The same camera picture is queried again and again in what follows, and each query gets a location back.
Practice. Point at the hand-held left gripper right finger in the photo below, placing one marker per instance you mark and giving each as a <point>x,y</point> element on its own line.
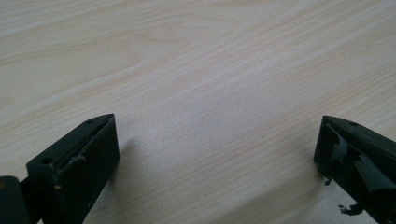
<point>358,155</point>

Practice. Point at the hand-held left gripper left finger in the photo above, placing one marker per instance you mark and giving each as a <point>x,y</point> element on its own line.
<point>81,168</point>

